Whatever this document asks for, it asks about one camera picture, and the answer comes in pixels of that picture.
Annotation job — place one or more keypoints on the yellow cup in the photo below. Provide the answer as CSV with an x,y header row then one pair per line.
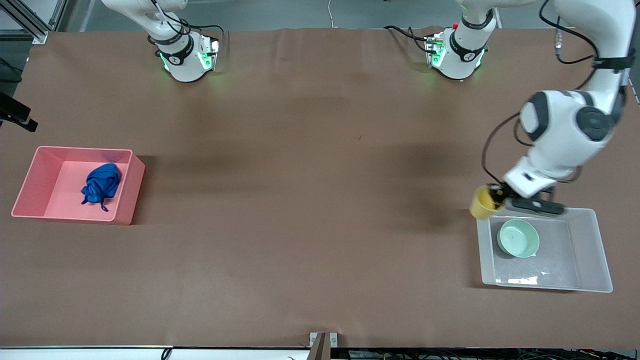
x,y
480,205

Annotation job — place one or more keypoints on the base connector panel green light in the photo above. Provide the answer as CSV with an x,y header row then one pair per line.
x,y
435,50

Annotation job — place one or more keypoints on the clear plastic box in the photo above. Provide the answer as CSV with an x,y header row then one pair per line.
x,y
590,260

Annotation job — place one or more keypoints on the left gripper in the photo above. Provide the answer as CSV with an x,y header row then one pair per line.
x,y
500,192

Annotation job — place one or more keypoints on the pink plastic bin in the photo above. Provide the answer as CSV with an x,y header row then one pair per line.
x,y
55,190

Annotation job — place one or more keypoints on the brown table cover sheet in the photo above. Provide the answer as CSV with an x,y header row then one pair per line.
x,y
320,225

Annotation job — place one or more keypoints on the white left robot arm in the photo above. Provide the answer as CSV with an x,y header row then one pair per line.
x,y
560,125

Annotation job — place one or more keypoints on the metal table edge bracket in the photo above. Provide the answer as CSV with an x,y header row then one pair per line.
x,y
320,345

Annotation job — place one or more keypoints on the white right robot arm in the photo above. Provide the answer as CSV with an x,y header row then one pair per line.
x,y
185,65

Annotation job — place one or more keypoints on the blue cloth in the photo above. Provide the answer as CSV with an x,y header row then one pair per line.
x,y
102,185

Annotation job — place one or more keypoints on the aluminium frame profile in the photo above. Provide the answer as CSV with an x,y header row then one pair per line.
x,y
30,25

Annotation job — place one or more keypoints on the mint green bowl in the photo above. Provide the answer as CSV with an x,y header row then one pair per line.
x,y
519,239

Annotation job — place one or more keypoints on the white table edge rail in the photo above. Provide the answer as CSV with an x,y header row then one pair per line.
x,y
100,354

